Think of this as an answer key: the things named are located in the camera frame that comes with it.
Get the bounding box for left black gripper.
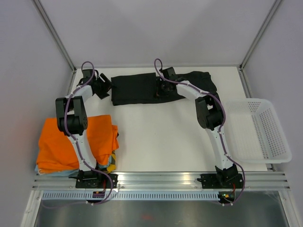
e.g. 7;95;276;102
93;74;116;100

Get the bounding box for black trousers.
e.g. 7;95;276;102
111;71;217;106

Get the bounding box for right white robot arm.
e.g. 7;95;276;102
157;67;238;187

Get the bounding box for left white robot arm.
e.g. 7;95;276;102
55;69;113;188

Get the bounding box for light blue folded garment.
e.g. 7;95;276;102
35;163;116;176

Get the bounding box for orange folded garment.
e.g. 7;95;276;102
36;115;119;168

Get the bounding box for yellow black patterned garment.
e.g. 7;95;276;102
106;151;116;173

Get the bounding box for white perforated plastic basket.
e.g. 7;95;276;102
223;98;292;164

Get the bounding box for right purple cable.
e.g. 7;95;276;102
154;58;246;206

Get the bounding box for purple cable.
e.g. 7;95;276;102
154;58;246;206
42;61;114;209

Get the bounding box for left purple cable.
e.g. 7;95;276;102
42;61;114;209

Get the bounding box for right aluminium frame post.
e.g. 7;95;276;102
239;0;284;71

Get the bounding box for aluminium frame post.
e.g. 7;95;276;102
239;0;284;71
32;0;76;72

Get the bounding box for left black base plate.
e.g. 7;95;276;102
75;174;118;189

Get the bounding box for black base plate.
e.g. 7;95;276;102
197;174;244;189
75;174;118;189

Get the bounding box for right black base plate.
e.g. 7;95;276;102
197;174;244;189

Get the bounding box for left aluminium frame post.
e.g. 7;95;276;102
32;0;76;72

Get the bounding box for white slotted cable duct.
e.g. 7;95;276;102
42;191;219;201

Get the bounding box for aluminium rail beam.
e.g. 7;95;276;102
31;171;290;191

